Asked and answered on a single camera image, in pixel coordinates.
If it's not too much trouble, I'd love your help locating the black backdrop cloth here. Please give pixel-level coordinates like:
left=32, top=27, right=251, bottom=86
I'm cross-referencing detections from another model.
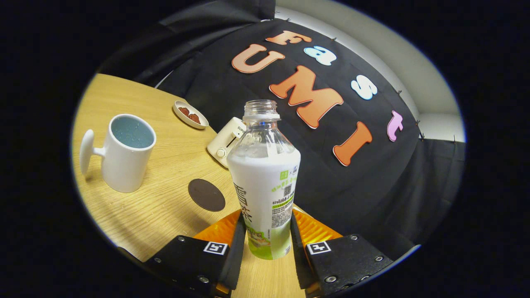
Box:
left=99, top=0, right=466, bottom=261

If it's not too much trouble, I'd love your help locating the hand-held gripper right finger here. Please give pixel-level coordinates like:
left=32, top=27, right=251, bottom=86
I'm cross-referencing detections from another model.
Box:
left=290, top=208, right=394, bottom=296

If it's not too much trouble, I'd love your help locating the white ceramic cup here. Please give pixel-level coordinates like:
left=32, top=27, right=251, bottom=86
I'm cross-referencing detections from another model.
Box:
left=79, top=114, right=157, bottom=193

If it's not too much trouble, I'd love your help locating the dark brown round coaster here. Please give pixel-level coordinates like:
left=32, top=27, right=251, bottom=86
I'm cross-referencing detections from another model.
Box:
left=188, top=178, right=226, bottom=212

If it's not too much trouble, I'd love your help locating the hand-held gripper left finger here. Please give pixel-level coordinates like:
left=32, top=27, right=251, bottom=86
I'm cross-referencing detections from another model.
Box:
left=143, top=209, right=247, bottom=296

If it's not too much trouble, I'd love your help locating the clear juice bottle white label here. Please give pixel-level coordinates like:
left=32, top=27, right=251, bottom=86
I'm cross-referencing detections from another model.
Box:
left=226, top=99, right=301, bottom=260

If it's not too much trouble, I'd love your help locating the cream toaster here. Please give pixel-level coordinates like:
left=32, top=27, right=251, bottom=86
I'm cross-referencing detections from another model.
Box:
left=207, top=117, right=247, bottom=168

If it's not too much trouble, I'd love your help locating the wooden table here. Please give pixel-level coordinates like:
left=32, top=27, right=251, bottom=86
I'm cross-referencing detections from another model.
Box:
left=71, top=74, right=307, bottom=298

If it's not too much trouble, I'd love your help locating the oval dish with red snacks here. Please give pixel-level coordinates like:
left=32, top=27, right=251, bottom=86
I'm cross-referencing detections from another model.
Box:
left=173, top=101, right=209, bottom=130

